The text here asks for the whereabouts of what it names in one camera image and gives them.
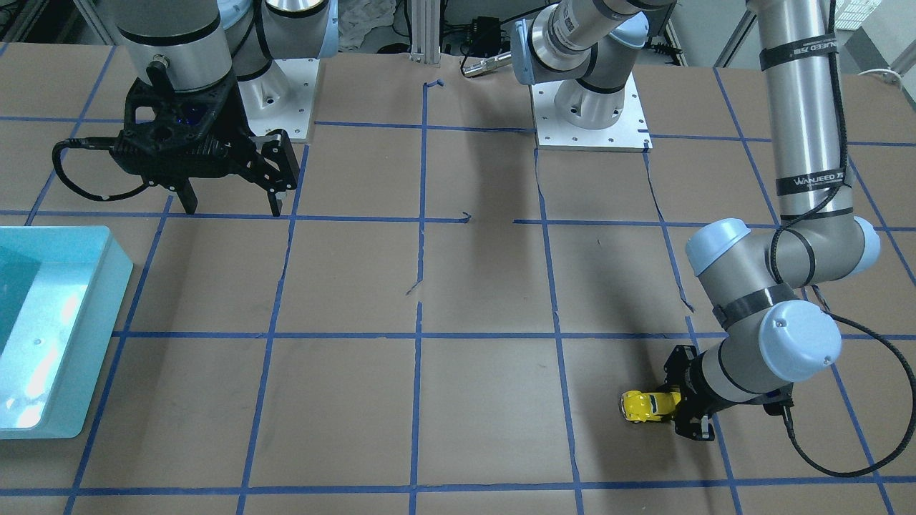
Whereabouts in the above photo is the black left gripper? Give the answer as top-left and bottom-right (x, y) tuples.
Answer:
(662, 345), (795, 442)

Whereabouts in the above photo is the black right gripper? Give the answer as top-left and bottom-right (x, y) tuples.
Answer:
(111, 68), (298, 217)

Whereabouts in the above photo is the yellow beetle toy car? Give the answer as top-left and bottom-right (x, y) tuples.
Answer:
(620, 391), (683, 423)

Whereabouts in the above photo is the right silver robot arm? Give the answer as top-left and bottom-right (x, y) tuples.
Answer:
(106, 1), (339, 216)

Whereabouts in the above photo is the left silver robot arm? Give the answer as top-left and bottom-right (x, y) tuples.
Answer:
(661, 1), (880, 442)

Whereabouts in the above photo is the light blue plastic bin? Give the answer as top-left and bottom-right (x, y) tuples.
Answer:
(1, 226), (133, 440)

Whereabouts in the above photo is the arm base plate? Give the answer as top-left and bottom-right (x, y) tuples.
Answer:
(239, 58), (323, 143)
(530, 73), (653, 152)

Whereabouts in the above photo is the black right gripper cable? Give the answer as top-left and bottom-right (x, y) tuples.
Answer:
(50, 136), (155, 201)

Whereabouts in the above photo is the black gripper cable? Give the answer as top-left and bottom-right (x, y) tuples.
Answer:
(50, 136), (155, 201)
(769, 0), (916, 478)

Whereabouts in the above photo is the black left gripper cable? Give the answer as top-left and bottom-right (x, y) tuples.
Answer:
(769, 0), (916, 478)

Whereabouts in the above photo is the aluminium frame post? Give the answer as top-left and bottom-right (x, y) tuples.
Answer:
(406, 1), (442, 67)

